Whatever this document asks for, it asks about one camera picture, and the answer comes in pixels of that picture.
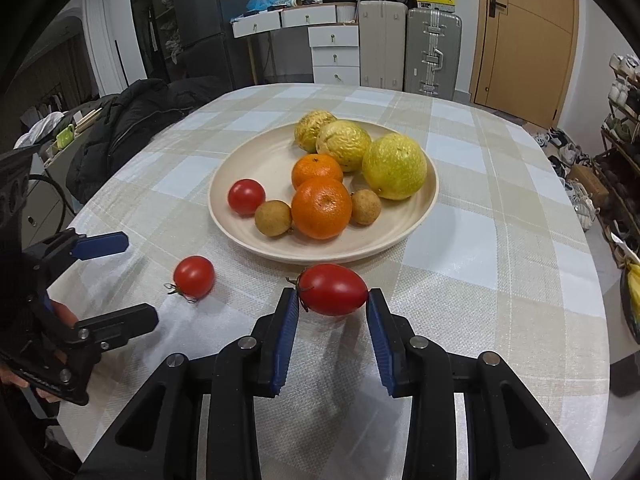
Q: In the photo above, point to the silver aluminium suitcase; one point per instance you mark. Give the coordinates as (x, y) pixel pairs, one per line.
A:
(433, 43)

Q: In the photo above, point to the oval red tomato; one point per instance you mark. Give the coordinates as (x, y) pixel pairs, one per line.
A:
(331, 290)

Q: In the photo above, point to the round red cherry tomato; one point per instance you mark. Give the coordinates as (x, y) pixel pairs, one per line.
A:
(245, 196)

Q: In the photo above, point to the pale yellow wrinkled passion fruit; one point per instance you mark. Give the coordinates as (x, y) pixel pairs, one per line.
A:
(345, 141)

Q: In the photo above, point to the beige suitcase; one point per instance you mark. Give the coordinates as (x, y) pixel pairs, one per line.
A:
(382, 44)

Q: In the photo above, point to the wooden door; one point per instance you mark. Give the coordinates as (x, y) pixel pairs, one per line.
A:
(524, 57)

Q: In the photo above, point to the small orange tangerine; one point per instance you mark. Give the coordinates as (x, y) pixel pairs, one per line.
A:
(315, 166)

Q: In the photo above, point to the large yellow-green passion fruit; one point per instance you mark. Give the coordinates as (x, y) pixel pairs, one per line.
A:
(394, 167)

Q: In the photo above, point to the wooden shoe rack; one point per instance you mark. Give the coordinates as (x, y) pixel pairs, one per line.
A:
(618, 166)

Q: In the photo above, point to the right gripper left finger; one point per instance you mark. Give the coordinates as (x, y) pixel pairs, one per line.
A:
(211, 398)

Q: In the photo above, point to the beige checkered tablecloth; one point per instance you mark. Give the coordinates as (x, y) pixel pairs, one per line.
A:
(501, 263)

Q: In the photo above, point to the white sneakers on floor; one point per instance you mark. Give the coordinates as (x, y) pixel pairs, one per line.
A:
(567, 158)

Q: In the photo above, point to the cream round plate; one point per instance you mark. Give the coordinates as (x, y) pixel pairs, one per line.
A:
(269, 158)

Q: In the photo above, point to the black jacket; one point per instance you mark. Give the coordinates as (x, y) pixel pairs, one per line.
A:
(129, 122)

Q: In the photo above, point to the black refrigerator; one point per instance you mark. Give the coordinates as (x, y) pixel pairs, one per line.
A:
(208, 45)

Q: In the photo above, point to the round red tomato with stem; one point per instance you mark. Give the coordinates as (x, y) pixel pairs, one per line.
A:
(193, 278)

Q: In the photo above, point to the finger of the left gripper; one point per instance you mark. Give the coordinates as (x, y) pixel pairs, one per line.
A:
(92, 247)
(113, 330)

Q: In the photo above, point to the cardboard box on floor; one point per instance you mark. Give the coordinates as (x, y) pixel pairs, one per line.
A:
(595, 188)

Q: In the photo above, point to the wrinkled brown passion fruit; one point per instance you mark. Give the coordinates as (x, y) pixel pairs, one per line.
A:
(308, 127)

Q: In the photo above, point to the white drawer desk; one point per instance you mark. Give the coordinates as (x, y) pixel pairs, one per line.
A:
(332, 31)

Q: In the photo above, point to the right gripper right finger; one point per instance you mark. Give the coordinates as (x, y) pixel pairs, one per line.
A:
(508, 433)

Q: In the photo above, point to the person's left hand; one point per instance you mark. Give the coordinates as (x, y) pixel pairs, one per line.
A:
(9, 378)

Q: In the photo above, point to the banana bunch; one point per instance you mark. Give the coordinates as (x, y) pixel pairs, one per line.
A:
(633, 285)

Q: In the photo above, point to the large orange tangerine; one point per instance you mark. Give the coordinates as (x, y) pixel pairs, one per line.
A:
(321, 208)

